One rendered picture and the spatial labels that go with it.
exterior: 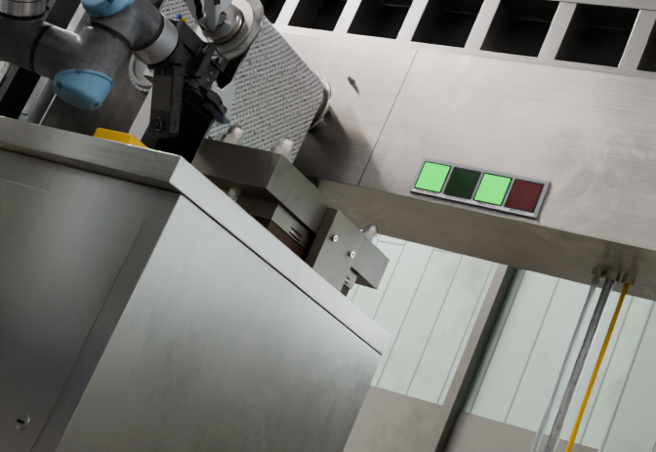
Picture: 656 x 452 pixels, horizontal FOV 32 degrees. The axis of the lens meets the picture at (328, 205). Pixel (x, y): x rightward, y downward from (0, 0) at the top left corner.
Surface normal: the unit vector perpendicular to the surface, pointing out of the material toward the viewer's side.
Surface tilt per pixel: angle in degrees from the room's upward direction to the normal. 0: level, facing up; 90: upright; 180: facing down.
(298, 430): 90
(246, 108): 90
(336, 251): 90
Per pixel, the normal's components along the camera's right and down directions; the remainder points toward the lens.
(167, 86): -0.62, 0.03
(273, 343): 0.80, 0.18
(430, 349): -0.61, -0.47
